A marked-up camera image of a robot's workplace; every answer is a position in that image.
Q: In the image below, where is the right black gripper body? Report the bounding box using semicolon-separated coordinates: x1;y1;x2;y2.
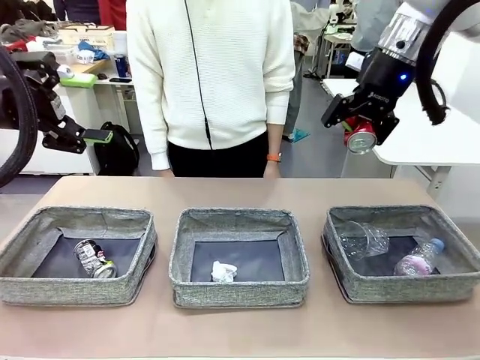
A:
354;48;413;113

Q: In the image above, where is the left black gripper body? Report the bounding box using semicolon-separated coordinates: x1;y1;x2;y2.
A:
0;74;67;134

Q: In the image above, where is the red crushed soda can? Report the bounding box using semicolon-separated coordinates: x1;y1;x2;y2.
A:
343;115;378;155

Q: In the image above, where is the clear plastic cup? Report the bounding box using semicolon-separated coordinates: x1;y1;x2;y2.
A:
339;220;391;262

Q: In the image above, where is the black crushed soda can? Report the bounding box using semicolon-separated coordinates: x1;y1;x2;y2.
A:
73;238;119;279

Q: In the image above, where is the clear plastic water bottle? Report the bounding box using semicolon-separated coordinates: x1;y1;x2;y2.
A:
393;238;446;277

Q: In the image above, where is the white paper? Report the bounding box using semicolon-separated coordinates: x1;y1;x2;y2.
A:
211;260;239;283

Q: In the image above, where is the person's left forearm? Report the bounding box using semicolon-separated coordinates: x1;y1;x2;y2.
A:
264;85;292;155

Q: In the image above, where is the person's right forearm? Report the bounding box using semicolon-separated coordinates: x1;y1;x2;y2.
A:
140;85;172;172

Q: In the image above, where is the red cloth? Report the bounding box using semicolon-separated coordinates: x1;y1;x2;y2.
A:
5;36;41;53

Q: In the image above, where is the white plastic crate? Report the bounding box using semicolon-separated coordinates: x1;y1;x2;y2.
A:
52;45;78;67

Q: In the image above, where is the grey cloth pile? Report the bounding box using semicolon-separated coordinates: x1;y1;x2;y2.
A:
0;17;59;41

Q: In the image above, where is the teal floor object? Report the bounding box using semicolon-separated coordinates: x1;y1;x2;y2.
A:
288;127;311;143

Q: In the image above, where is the black backpack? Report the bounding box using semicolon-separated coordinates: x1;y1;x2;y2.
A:
93;121;140;176

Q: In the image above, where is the person in light blue shirt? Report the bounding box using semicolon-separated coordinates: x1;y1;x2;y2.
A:
352;0;398;72

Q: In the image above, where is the blue cloth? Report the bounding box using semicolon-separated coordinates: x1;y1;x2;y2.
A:
77;40;112;61

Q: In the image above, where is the printed wooden box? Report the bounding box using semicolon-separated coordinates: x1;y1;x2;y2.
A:
58;24;116;48

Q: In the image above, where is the white shelf desk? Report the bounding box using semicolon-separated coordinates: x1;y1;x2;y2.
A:
86;73;143;136

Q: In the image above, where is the blue drink can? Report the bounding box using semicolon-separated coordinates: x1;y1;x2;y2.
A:
114;53;128;78

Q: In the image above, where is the white cylindrical container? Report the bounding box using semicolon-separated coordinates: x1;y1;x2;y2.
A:
112;30;128;53

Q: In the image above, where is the person in red top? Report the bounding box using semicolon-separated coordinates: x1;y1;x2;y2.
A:
96;0;128;32

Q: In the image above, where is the person in white sweater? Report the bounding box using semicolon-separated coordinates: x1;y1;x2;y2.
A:
125;0;297;179

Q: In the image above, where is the grey fabric basket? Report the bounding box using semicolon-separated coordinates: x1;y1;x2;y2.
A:
0;205;158;308
321;204;480;305
168;208;311;309

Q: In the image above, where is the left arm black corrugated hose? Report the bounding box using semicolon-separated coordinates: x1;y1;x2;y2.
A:
0;48;38;188

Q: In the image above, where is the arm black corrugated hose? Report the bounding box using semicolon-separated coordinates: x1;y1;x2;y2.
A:
0;48;38;188
415;0;457;127

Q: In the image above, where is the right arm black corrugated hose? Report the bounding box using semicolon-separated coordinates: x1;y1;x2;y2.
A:
415;0;457;127

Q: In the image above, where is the black cord on sweater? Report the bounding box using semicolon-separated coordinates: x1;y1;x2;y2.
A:
183;0;215;151

